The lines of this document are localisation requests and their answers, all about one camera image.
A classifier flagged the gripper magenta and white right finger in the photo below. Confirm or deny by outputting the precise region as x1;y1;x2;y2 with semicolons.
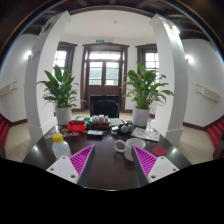
132;146;178;183

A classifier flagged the green notebook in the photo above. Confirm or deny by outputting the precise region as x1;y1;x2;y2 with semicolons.
110;118;121;127

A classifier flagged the black office chair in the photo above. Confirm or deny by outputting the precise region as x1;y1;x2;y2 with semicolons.
90;95;120;118

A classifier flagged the round red coaster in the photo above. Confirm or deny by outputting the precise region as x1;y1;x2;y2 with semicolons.
152;146;167;156

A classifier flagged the left white pillar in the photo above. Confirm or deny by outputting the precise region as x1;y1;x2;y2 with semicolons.
24;11;71;144

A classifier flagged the dark wooden double door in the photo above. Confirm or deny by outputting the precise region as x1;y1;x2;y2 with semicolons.
81;43;129;111

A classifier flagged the tray of small jars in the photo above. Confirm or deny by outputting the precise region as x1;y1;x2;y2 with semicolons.
90;115;110;131

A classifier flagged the red carpeted stairs right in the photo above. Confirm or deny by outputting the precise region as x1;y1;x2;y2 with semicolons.
207;120;224;147

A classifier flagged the left potted green plant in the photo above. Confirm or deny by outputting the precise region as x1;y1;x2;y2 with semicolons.
39;65;77;125

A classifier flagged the right potted green plant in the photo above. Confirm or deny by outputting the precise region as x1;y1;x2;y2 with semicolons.
123;62;174;127

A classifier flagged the white pillar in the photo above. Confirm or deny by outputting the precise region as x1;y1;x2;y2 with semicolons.
150;14;188;146
24;11;71;144

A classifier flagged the white speckled mug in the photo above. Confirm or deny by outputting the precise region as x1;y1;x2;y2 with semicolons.
113;138;146;161

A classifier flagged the white wall radiator right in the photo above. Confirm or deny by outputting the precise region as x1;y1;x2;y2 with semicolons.
196;84;220;102

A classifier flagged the potted green plant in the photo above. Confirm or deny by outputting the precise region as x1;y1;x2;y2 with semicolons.
39;65;77;125
123;62;174;127

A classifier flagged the red plastic box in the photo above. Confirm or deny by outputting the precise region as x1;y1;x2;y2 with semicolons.
67;120;87;132

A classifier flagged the black flat phone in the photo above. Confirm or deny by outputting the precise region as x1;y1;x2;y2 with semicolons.
87;130;104;136

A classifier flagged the clear bottle with yellow cap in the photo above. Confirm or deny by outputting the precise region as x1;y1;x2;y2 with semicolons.
52;133;71;158

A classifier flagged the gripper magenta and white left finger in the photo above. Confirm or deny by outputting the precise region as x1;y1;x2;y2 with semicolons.
47;145;95;184

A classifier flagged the printed paper sheet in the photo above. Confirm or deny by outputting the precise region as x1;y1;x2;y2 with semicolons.
131;127;160;142

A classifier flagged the right white pillar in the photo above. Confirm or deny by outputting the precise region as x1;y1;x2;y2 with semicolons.
150;14;188;146

